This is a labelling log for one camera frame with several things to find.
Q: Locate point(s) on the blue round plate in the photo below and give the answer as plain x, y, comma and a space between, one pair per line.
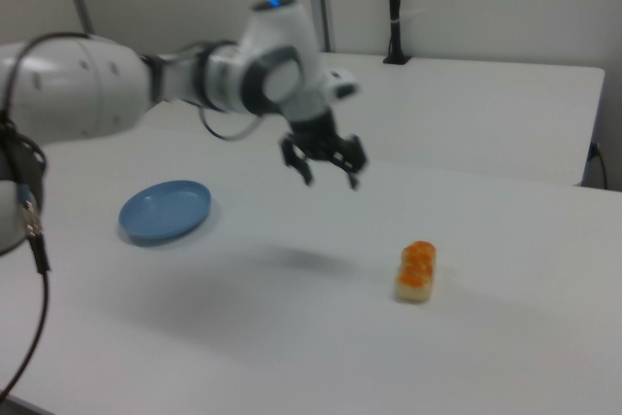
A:
160, 213

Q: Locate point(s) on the bread with orange topping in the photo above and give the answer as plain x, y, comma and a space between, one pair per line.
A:
415, 284

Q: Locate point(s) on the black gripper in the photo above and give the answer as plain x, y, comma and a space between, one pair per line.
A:
316, 135

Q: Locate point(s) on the black camera stand pole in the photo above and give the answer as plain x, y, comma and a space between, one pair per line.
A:
394, 7

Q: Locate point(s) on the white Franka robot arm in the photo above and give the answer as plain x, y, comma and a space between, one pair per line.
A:
73, 94

